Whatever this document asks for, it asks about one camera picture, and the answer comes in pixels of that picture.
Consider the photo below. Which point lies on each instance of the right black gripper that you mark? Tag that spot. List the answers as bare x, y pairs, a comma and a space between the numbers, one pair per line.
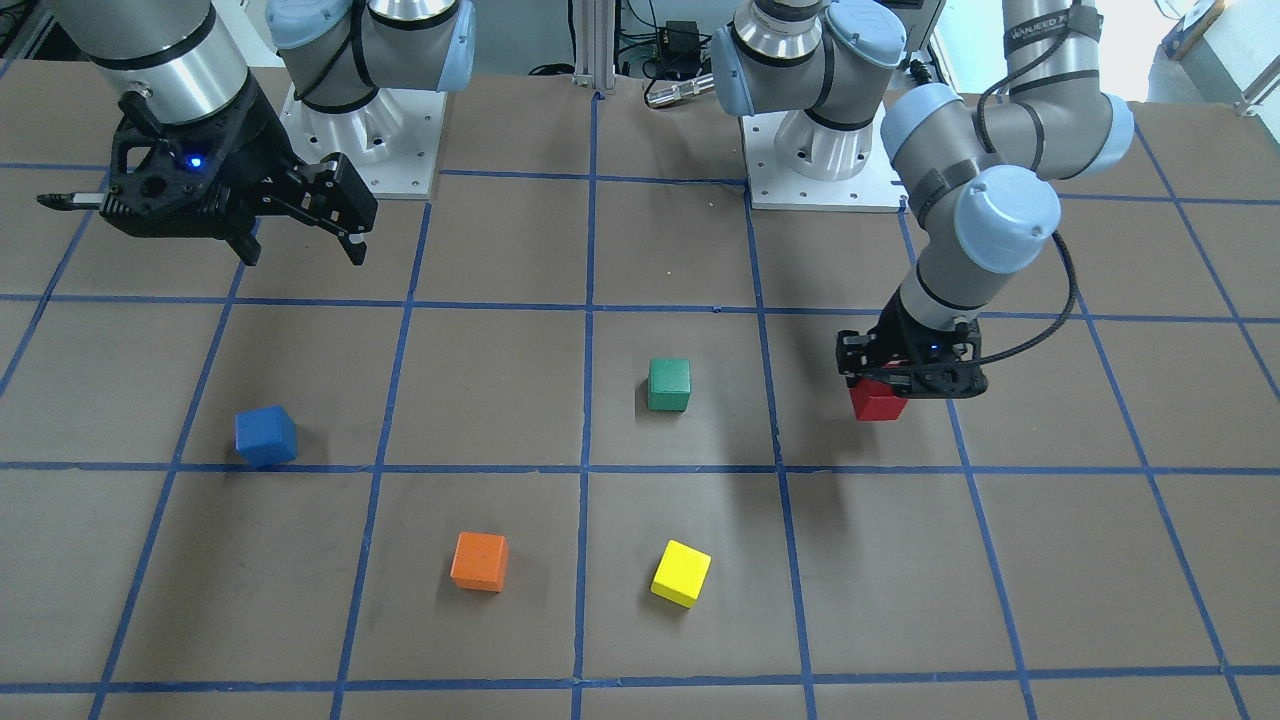
254, 146

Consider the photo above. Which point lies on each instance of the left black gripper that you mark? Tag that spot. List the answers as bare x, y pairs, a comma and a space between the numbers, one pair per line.
893, 335

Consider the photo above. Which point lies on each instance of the red wooden block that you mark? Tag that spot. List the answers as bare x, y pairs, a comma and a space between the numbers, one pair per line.
874, 400

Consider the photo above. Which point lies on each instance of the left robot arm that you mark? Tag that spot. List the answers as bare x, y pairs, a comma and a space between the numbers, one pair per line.
979, 179

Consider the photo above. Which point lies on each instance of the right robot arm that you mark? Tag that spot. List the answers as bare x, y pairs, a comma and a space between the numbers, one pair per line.
339, 55

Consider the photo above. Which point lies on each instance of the blue wooden block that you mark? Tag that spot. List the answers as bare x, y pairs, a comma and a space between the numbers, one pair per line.
265, 436

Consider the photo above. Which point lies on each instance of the green wooden block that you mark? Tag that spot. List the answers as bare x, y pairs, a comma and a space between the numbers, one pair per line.
669, 384

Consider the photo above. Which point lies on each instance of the yellow wooden block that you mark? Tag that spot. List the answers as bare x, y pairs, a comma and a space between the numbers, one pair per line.
680, 574

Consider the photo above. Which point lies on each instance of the orange wooden block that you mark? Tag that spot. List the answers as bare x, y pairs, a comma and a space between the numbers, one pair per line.
480, 561

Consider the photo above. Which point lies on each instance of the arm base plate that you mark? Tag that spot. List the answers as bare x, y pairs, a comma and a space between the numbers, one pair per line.
393, 142
794, 164

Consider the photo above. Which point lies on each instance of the aluminium frame post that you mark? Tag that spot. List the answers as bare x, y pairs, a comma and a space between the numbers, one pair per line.
594, 41

